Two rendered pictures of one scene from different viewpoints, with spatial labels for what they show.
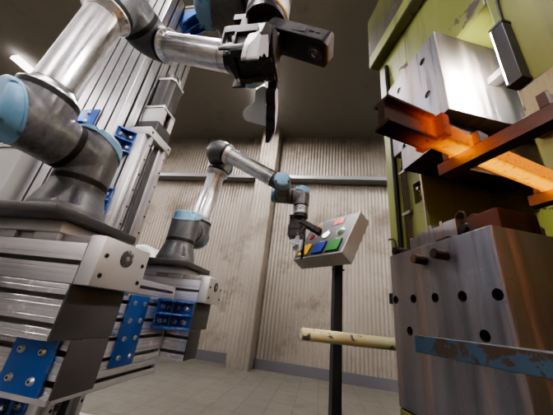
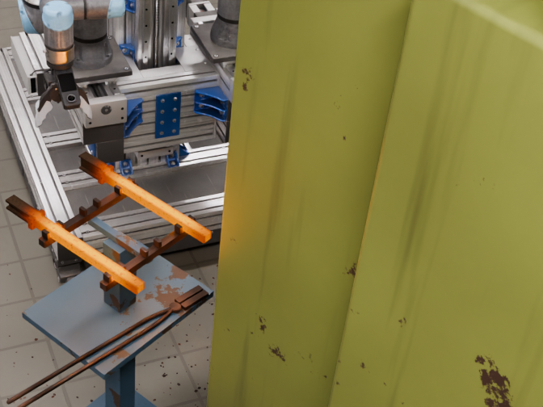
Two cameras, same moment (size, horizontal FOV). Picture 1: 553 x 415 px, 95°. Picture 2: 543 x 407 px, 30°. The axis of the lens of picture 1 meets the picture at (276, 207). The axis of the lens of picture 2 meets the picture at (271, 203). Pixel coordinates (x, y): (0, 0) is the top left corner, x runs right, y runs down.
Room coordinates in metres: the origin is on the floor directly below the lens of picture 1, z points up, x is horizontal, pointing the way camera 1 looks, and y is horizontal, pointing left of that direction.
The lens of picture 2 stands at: (-0.66, -2.06, 2.60)
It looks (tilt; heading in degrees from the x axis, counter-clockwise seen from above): 40 degrees down; 51
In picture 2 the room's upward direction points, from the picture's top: 7 degrees clockwise
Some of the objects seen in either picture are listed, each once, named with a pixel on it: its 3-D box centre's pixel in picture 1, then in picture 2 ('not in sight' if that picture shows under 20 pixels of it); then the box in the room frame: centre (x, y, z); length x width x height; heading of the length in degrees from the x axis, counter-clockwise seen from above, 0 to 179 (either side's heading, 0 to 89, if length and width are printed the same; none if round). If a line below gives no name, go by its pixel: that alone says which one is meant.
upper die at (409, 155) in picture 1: (467, 157); not in sight; (0.80, -0.71, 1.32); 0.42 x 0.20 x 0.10; 98
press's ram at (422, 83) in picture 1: (465, 101); not in sight; (0.76, -0.72, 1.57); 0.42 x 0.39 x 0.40; 98
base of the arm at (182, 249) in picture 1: (177, 251); (233, 24); (1.06, 0.38, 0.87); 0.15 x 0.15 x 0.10
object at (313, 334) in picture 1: (355, 339); not in sight; (1.10, -0.37, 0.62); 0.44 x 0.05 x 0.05; 98
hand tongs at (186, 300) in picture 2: not in sight; (113, 344); (0.13, -0.53, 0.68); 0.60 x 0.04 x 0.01; 10
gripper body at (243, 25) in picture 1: (257, 45); (60, 76); (0.28, 0.06, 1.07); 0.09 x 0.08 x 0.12; 78
